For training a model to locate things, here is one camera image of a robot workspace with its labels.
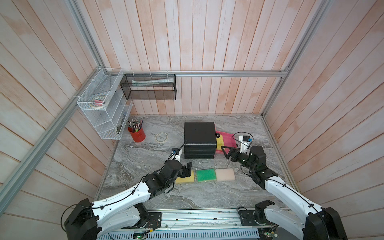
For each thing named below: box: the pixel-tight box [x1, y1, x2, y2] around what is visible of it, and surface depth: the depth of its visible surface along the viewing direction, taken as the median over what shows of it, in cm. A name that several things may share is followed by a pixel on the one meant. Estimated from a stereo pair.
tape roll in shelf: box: [90, 96, 105, 109], surface depth 75 cm
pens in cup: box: [126, 117, 144, 133], surface depth 95 cm
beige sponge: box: [215, 168, 236, 181], surface depth 90 cm
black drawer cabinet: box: [184, 122, 217, 159], surface depth 87 cm
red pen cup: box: [127, 126, 146, 143], surface depth 101 cm
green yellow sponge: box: [196, 168, 217, 182], surface depth 90 cm
